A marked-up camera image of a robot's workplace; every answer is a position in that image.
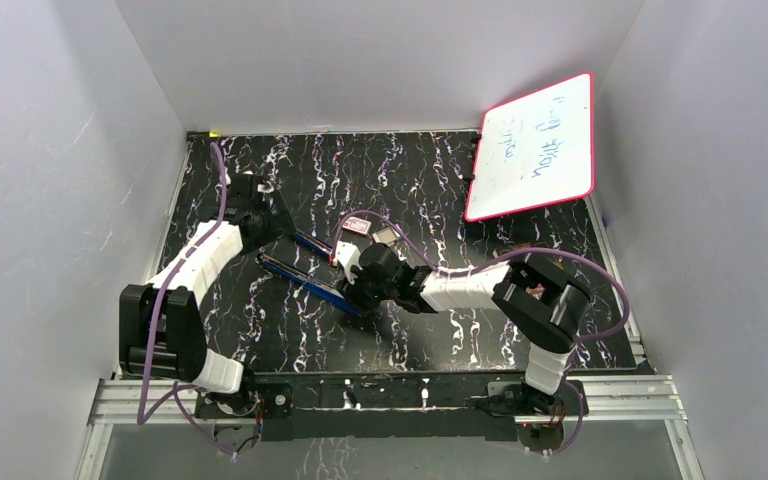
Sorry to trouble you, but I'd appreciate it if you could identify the blue stapler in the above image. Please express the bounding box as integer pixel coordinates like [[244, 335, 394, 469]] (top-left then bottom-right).
[[292, 230, 333, 261], [256, 253, 361, 317]]

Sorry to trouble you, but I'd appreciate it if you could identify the staple box tray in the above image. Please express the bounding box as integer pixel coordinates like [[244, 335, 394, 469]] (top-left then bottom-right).
[[372, 227, 402, 247]]

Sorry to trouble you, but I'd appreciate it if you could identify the red white staple box sleeve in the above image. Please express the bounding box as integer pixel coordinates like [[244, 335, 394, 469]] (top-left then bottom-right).
[[342, 216, 372, 236]]

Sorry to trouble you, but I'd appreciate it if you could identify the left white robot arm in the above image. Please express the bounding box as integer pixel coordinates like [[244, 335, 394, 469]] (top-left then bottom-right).
[[119, 173, 295, 416]]

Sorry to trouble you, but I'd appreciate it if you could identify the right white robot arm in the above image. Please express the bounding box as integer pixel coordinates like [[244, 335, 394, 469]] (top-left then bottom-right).
[[332, 242, 591, 414]]

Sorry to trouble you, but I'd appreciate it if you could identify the dark brown book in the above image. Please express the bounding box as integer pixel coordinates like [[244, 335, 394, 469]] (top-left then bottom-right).
[[492, 243, 552, 261]]

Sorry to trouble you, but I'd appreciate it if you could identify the pink framed whiteboard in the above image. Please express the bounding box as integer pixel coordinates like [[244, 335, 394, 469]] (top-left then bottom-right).
[[464, 72, 595, 222]]

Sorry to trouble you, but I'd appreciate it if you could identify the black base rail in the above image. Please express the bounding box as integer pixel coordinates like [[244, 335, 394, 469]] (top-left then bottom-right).
[[195, 370, 590, 446]]

